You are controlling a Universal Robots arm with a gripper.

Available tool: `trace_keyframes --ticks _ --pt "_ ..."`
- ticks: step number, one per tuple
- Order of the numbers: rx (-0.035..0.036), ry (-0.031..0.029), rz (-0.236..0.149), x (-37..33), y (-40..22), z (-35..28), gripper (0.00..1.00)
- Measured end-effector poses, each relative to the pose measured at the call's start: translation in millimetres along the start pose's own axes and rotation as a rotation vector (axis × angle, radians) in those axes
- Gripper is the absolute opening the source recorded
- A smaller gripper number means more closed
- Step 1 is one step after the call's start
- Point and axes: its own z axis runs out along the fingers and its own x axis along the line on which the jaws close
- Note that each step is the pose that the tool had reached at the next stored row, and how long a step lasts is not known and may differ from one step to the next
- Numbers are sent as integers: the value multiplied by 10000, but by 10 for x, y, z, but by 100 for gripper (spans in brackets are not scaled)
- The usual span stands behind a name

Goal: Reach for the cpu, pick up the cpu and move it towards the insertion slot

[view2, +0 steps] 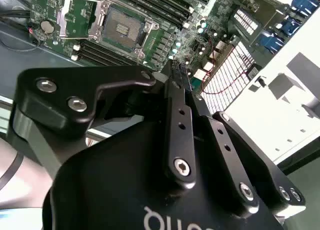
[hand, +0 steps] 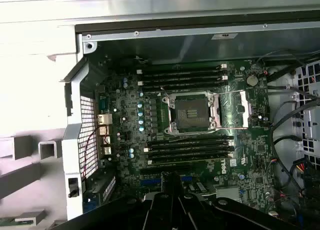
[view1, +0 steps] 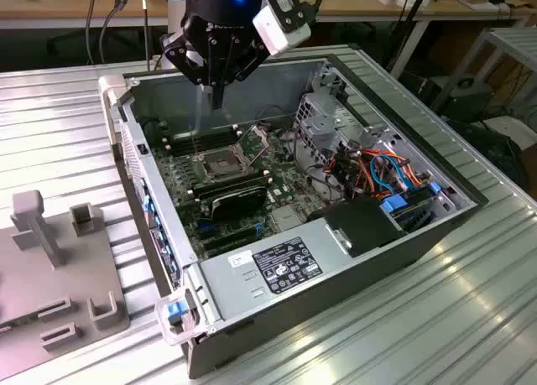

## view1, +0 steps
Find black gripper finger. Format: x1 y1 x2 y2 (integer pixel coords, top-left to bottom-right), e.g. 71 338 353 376
217 39 269 109
159 31 218 109

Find black RAM slot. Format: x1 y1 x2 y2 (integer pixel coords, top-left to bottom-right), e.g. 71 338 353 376
162 124 239 148

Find CPU socket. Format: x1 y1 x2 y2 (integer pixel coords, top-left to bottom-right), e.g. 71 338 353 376
193 148 253 184

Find open grey PC case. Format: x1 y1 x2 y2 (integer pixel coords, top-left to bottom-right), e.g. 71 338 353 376
98 53 492 380

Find metal socket cover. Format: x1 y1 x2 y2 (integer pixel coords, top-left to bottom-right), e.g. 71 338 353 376
236 123 273 162

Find silver drive cage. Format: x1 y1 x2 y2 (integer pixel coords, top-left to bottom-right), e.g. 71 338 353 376
292 91 362 170

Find wooden desk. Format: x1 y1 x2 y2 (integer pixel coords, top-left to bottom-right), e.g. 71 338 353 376
0 0 537 80

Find black RAM stick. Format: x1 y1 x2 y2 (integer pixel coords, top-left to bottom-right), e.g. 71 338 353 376
190 170 272 200

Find green motherboard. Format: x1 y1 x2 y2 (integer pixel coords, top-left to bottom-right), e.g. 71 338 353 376
149 122 332 263

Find black graphics card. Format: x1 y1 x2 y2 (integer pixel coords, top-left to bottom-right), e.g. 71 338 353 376
208 182 270 223

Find black plastic shroud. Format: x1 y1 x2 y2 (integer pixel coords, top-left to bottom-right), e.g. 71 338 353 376
305 196 409 259

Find black equipment box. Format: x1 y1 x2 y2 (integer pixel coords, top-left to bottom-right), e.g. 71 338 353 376
447 76 495 122

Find silver power supply unit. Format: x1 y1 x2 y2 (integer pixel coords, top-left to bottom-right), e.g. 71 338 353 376
199 216 352 324

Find clear clip with blue latch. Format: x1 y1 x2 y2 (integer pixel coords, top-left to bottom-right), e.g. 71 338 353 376
154 287 203 347

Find grey parts rack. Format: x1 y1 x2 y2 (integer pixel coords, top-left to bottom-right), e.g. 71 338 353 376
0 190 131 352

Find orange wire bundle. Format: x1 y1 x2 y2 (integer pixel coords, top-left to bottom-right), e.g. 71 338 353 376
326 148 434 198

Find blue wire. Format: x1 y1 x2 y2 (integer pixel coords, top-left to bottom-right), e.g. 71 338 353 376
368 149 411 190

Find grey metal frame table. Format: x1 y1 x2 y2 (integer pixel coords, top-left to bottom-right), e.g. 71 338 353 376
431 26 537 114

